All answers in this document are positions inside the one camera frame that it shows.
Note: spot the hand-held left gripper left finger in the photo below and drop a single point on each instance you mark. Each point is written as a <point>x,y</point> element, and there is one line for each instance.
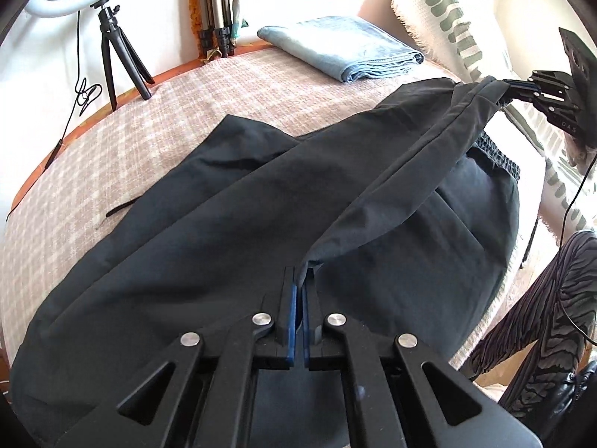
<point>291,326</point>

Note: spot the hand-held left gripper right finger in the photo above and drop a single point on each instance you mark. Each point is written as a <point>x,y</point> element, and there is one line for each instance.
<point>308,336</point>

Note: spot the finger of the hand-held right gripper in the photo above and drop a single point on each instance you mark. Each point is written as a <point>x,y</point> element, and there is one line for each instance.
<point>559,109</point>
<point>550,83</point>

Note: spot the black pants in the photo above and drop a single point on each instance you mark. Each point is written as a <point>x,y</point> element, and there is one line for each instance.
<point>210,196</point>

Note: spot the person's right hand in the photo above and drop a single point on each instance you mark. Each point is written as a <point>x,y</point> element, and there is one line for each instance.
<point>582,154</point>

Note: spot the person's striped trousers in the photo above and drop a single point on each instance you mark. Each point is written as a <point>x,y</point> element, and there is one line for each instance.
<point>536,298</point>

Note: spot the folded blue jeans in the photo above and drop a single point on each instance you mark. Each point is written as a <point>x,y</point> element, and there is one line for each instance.
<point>336,44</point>

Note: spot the beige checked blanket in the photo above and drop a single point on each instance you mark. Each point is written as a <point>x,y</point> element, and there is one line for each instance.
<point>163,98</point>

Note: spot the folded silver light stand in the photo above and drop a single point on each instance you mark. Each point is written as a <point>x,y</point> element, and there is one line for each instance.
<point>217,4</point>

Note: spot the black tripod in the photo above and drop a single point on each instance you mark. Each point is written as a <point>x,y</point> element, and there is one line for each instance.
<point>108,32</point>

